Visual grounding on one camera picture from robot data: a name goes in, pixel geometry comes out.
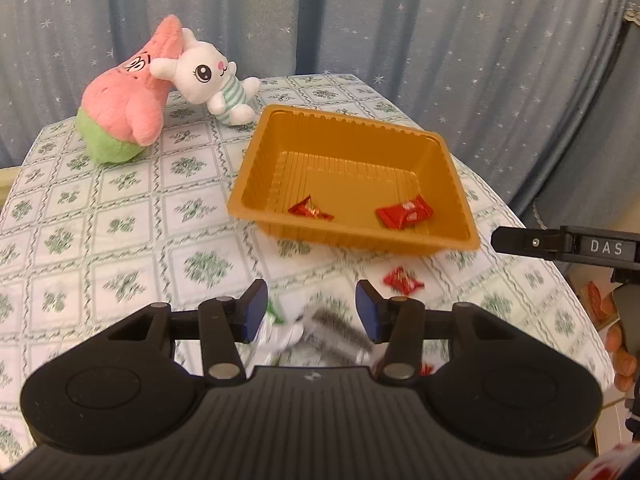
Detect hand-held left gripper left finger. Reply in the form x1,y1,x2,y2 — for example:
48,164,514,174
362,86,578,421
107,280,270,386

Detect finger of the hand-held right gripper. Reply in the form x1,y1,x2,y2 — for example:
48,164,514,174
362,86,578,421
491,226,563,262

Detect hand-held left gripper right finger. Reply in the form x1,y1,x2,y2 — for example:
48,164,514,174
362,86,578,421
355,281,521,381

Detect silver black snack packet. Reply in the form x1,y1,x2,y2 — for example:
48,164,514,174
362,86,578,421
295,305,373,363

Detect golden plastic tray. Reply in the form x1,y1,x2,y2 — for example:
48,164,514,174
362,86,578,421
227,105,482,256

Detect person's right hand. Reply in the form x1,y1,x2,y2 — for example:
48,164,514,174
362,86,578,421
602,292,640,392

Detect red wrapped candy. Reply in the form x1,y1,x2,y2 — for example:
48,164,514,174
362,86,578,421
382,266,426,296
287,194,335,222
375,196,433,231

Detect green floral tablecloth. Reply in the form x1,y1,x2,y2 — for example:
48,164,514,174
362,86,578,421
0,74,613,466

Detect red white patterned cloth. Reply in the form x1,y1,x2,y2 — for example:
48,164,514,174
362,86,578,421
575,444,640,480

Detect white rabbit plush toy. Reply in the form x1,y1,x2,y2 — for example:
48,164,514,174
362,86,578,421
150,27,262,127

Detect pink star plush toy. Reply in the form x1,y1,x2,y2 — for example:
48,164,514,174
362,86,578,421
76,14,186,165

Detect blue star print curtain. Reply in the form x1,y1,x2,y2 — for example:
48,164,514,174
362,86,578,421
0,0,640,216

